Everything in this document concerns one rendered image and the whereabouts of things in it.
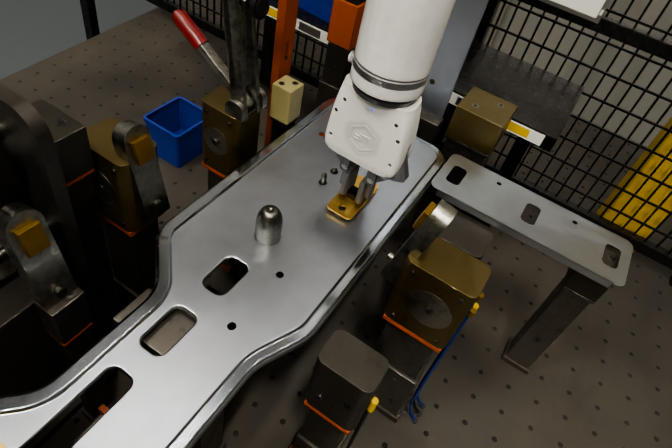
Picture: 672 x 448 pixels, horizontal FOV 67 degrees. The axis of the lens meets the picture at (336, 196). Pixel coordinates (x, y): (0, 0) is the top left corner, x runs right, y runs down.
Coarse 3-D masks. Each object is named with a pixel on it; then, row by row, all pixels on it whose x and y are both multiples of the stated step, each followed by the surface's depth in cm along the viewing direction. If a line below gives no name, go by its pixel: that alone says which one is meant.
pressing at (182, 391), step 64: (320, 128) 80; (256, 192) 68; (320, 192) 70; (384, 192) 72; (192, 256) 59; (256, 256) 60; (320, 256) 62; (128, 320) 51; (256, 320) 54; (320, 320) 56; (64, 384) 46; (192, 384) 48
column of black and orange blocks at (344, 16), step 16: (336, 0) 87; (352, 0) 86; (336, 16) 89; (352, 16) 87; (336, 32) 91; (352, 32) 89; (336, 48) 93; (352, 48) 92; (336, 64) 95; (320, 80) 99; (336, 80) 97; (320, 96) 101; (336, 96) 98
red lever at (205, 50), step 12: (180, 12) 67; (180, 24) 68; (192, 24) 68; (192, 36) 68; (204, 36) 69; (204, 48) 68; (216, 60) 69; (216, 72) 69; (228, 72) 70; (228, 84) 69
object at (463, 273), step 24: (408, 264) 58; (432, 264) 58; (456, 264) 59; (480, 264) 59; (408, 288) 60; (432, 288) 58; (456, 288) 56; (480, 288) 57; (408, 312) 63; (432, 312) 60; (456, 312) 58; (384, 336) 70; (408, 336) 67; (432, 336) 63; (456, 336) 64; (408, 360) 70; (384, 384) 76; (408, 384) 72; (384, 408) 79
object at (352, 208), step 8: (360, 176) 72; (376, 184) 72; (352, 192) 68; (336, 200) 68; (344, 200) 68; (352, 200) 68; (328, 208) 67; (336, 208) 67; (352, 208) 67; (360, 208) 68; (344, 216) 66; (352, 216) 66
